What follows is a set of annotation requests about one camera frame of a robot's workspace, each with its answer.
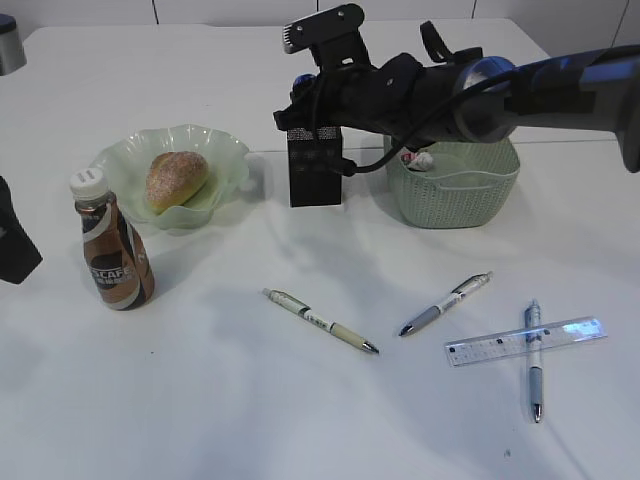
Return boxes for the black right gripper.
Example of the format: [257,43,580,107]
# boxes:
[273,52,480,145]

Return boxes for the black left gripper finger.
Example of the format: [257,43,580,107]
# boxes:
[0,178,43,285]

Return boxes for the blue pencil sharpener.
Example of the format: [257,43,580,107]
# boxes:
[291,74,316,98]

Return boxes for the brown Nescafe coffee bottle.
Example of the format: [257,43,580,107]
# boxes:
[69,168,155,311]

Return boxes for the pink paper ball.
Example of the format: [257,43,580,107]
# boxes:
[400,152,418,165]

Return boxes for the grey paper ball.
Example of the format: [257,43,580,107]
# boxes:
[407,152,434,172]

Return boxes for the sugared bread roll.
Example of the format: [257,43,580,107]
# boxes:
[145,151,209,214]

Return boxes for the blue right robot arm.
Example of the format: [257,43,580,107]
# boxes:
[274,45,639,173]

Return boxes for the black square pen holder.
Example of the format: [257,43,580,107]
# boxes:
[287,127,343,208]

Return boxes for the green wavy glass plate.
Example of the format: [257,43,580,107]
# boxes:
[91,124,249,229]

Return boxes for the green plastic woven basket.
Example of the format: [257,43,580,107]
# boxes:
[386,140,520,229]

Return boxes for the cream white ballpoint pen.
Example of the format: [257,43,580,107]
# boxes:
[262,288,380,355]

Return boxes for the grey white ballpoint pen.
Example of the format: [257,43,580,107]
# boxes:
[398,271,493,337]

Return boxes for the blue white ballpoint pen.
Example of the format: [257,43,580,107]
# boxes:
[524,299,544,423]

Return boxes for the clear plastic ruler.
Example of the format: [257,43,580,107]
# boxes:
[444,317,607,367]

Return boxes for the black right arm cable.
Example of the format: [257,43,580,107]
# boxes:
[299,19,521,177]

